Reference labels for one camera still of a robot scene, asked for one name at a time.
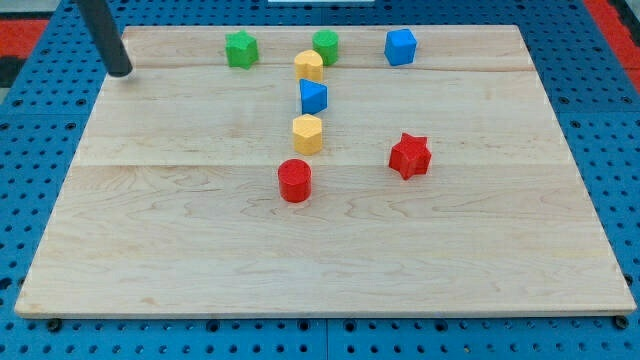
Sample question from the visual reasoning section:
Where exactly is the light wooden board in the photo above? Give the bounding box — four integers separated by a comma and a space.
15, 25, 636, 319

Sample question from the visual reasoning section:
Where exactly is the green cylinder block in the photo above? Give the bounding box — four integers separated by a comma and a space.
312, 29, 339, 66

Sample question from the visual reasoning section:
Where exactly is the red star block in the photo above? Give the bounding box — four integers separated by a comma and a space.
388, 132, 432, 180

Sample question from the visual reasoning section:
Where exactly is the yellow heart block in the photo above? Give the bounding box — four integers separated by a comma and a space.
294, 50, 324, 82

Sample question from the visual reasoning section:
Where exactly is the green star block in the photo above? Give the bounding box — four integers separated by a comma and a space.
225, 30, 259, 70

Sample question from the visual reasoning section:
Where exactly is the blue cube block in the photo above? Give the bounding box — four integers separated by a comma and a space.
384, 28, 417, 66

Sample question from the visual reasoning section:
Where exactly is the red cylinder block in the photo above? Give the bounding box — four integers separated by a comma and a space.
277, 159, 312, 203

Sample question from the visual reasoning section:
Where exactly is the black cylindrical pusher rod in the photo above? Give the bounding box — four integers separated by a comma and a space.
76, 0, 133, 78

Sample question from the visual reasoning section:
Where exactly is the yellow hexagon block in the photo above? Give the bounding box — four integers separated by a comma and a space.
292, 114, 323, 155

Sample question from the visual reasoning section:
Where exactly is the blue triangle block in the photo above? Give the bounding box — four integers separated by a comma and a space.
299, 78, 328, 115

